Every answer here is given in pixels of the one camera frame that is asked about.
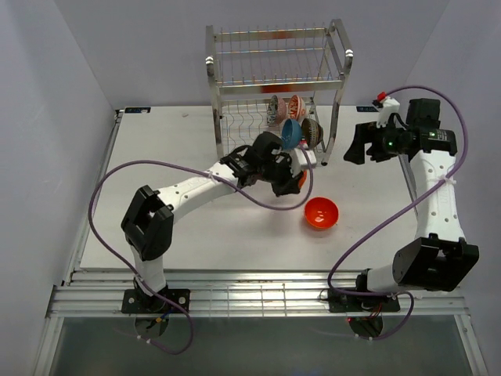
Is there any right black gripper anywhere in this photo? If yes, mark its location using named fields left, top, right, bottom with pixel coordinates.
left=341, top=118, right=406, bottom=165

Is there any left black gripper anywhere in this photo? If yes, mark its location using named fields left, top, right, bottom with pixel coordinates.
left=258, top=154, right=304, bottom=198

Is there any orange plastic bowl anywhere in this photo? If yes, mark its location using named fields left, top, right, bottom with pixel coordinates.
left=297, top=171, right=308, bottom=189
left=304, top=197, right=340, bottom=230

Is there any blue ceramic bowl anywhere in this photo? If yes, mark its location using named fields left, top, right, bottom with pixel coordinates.
left=281, top=118, right=302, bottom=150

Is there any brown bowl dark patterned rim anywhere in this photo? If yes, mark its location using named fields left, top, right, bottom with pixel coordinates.
left=301, top=118, right=323, bottom=149

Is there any grey leaf patterned bowl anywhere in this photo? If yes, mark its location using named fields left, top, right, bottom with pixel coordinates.
left=267, top=95, right=287, bottom=126

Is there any orange floral white bowl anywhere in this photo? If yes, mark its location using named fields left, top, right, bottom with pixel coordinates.
left=287, top=95, right=307, bottom=123

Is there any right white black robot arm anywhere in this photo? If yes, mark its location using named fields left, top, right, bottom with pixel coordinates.
left=344, top=93, right=479, bottom=311

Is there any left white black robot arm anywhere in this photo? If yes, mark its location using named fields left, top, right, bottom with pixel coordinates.
left=121, top=132, right=316, bottom=313

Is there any stainless steel dish rack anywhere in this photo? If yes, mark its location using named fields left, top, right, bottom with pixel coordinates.
left=205, top=19, right=354, bottom=165

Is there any right blue table sticker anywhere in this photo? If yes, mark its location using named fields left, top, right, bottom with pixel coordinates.
left=356, top=106, right=378, bottom=113

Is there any blue table sticker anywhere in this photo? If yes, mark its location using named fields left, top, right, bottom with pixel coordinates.
left=124, top=107, right=151, bottom=114
left=356, top=106, right=378, bottom=113

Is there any left blue table sticker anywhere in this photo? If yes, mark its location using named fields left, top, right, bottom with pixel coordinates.
left=124, top=107, right=151, bottom=114

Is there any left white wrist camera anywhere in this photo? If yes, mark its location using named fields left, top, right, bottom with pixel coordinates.
left=290, top=147, right=317, bottom=173

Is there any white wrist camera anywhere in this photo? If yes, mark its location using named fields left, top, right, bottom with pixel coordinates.
left=290, top=147, right=317, bottom=173
left=372, top=92, right=400, bottom=128

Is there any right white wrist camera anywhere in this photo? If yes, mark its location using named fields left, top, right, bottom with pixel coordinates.
left=372, top=92, right=400, bottom=128

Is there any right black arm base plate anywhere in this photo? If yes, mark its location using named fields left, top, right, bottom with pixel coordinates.
left=319, top=288, right=400, bottom=313

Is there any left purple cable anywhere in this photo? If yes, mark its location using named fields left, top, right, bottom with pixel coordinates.
left=88, top=140, right=314, bottom=356

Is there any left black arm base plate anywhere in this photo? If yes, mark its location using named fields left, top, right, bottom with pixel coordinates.
left=121, top=287, right=191, bottom=315

